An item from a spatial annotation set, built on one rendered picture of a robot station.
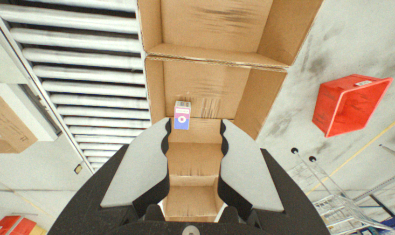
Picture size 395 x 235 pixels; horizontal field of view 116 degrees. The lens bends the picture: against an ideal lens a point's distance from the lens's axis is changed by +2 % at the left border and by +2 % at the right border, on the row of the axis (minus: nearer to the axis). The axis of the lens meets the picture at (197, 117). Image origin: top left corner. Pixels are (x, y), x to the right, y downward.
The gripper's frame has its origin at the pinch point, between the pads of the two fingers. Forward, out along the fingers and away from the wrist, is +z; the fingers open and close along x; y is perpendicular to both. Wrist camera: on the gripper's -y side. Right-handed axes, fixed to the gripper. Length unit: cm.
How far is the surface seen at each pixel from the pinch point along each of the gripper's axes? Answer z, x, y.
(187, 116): 29.2, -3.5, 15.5
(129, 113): 47, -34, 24
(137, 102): 47, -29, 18
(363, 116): 116, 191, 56
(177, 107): 28.6, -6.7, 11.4
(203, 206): 29, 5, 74
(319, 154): 151, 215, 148
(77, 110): 45, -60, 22
